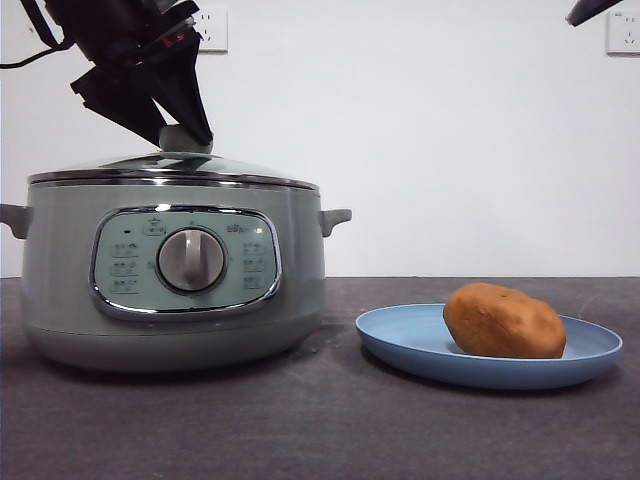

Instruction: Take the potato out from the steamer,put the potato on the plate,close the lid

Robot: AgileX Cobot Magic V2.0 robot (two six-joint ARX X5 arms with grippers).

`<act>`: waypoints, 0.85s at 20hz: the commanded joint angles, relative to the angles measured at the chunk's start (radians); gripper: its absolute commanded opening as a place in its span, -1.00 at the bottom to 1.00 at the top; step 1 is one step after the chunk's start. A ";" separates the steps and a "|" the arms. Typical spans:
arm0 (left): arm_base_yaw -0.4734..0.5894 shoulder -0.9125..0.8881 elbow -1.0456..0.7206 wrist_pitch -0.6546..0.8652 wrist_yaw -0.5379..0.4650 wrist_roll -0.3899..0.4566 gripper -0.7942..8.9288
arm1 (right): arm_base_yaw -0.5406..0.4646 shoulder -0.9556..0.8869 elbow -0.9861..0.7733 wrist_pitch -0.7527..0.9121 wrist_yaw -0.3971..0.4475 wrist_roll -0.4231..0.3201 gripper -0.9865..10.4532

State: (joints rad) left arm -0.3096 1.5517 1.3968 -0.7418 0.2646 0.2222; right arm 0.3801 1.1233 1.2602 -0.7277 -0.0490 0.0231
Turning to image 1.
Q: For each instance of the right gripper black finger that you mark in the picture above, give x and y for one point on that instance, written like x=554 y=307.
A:
x=592 y=9

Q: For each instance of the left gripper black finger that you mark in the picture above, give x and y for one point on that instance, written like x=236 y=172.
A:
x=117 y=102
x=182 y=85

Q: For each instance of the glass lid with gold-topped knob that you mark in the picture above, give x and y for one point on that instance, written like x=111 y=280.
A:
x=175 y=139

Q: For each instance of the brown potato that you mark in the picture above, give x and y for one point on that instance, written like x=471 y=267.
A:
x=500 y=320

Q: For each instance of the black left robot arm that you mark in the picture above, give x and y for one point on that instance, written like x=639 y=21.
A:
x=100 y=25

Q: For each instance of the pale green electric steamer pot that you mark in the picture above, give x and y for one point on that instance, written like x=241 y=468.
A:
x=60 y=300

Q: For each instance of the blue round plate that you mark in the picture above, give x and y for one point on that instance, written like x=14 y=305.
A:
x=400 y=330

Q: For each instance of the white wall power outlet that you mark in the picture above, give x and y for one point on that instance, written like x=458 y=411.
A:
x=216 y=30
x=625 y=35

